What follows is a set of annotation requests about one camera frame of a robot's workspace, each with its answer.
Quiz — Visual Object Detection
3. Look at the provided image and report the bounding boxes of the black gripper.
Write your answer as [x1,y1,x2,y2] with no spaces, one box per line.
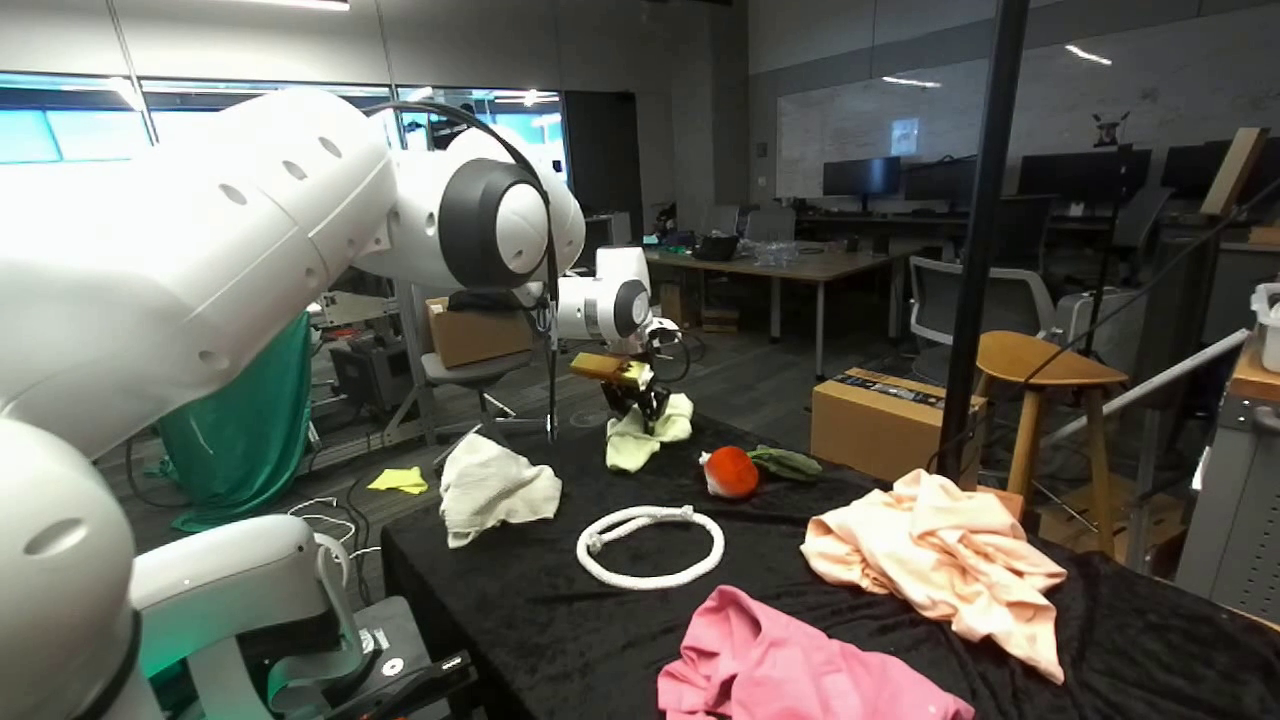
[601,360,676,441]

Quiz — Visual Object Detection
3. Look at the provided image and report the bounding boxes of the small pale yellow towel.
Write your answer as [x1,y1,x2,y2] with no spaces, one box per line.
[601,360,702,476]

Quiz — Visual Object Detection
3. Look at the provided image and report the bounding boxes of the red plush tomato toy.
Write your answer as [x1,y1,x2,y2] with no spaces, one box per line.
[696,441,831,506]

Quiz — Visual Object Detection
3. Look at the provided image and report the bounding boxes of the large white terry towel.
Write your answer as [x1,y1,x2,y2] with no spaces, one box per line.
[438,423,568,552]

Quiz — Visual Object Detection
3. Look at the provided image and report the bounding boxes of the pink cloth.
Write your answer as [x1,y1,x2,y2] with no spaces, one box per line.
[652,579,980,720]

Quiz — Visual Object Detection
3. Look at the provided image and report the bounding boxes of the peach cream cloth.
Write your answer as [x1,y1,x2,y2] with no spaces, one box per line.
[797,465,1074,690]

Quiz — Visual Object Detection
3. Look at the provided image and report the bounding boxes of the small cardboard box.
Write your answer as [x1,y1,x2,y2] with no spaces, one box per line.
[419,292,535,375]

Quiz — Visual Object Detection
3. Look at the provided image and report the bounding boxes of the grey chair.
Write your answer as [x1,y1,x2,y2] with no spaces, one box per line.
[398,349,535,453]

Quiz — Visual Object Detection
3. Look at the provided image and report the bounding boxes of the long cardboard box black tape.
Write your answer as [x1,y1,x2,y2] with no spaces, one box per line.
[808,367,994,489]

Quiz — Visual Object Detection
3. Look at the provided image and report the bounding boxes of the black velvet tablecloth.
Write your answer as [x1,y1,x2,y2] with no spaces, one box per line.
[379,395,1280,720]

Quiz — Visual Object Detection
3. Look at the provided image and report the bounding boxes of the yellow rag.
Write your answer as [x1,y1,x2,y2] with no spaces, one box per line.
[365,462,433,501]

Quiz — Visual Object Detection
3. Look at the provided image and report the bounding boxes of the black computer monitor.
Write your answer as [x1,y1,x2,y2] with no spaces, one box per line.
[1161,135,1280,203]
[821,155,906,203]
[906,155,980,210]
[1017,149,1155,211]

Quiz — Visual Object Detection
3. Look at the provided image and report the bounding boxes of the black vertical pole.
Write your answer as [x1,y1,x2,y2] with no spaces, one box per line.
[931,0,1031,483]

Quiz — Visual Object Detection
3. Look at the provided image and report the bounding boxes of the white framed office chair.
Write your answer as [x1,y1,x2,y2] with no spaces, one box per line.
[908,257,1064,351]

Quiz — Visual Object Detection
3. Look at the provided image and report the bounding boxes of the wooden stool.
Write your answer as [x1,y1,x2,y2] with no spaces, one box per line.
[971,330,1138,563]

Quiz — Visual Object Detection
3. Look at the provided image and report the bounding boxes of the grey metal pole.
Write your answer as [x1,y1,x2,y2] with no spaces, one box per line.
[1054,326,1264,453]

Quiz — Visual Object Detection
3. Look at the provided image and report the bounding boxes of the grey cabinet wooden top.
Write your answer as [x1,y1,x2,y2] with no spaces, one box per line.
[1173,338,1280,633]

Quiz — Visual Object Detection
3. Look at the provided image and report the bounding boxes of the white plastic bin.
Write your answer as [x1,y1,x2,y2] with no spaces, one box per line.
[1247,276,1280,375]

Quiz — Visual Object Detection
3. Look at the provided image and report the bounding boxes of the leaning wooden plank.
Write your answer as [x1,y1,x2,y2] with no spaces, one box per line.
[1199,124,1274,221]

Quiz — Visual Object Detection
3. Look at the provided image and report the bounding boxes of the white rope ring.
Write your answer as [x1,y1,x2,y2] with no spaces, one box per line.
[572,501,734,597]

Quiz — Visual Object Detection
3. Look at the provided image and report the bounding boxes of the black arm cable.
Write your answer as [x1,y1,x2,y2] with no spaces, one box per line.
[398,98,568,446]

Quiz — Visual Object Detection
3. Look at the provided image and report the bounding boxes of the white floor cables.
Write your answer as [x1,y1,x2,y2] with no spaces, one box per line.
[293,494,386,563]

